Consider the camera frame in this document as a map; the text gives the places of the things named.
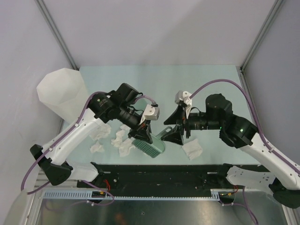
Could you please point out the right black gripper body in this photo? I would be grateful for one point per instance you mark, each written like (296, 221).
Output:
(186, 123)

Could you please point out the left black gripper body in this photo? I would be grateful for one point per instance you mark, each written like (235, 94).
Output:
(144, 124)

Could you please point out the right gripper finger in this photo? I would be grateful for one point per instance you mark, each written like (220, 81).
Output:
(176, 115)
(174, 136)

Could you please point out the green plastic dustpan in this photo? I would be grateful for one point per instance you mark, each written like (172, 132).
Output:
(164, 132)

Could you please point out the green hand brush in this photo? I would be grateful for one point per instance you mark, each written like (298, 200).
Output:
(152, 150)

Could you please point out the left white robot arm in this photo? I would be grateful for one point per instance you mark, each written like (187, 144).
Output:
(100, 108)

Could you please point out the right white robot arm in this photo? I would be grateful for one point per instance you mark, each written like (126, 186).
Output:
(282, 179)

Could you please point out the crumpled paper scrap top centre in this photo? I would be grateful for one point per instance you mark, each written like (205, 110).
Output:
(124, 127)

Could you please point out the crumpled paper scrap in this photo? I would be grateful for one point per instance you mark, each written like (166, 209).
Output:
(125, 148)
(124, 127)
(192, 149)
(97, 147)
(117, 142)
(101, 132)

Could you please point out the crumpled paper scrap right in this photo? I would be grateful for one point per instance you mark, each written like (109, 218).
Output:
(192, 149)

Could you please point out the crumpled paper scrap lower centre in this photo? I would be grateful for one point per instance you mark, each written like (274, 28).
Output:
(125, 148)

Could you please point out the crumpled paper scrap far left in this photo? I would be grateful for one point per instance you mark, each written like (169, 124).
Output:
(101, 132)

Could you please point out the crumpled paper scrap lower left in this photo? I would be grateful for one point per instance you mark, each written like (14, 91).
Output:
(97, 147)

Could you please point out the white translucent waste bin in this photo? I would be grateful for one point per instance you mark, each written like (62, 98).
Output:
(64, 92)

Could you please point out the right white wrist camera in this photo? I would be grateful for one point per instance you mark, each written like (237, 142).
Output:
(182, 98)

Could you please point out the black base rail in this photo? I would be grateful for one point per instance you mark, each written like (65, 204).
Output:
(176, 181)

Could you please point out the right aluminium frame post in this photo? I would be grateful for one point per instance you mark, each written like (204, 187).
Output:
(273, 13)

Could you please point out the aluminium frame post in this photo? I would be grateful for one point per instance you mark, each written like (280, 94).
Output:
(273, 13)
(56, 33)

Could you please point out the left aluminium frame post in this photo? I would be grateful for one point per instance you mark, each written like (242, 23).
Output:
(56, 33)

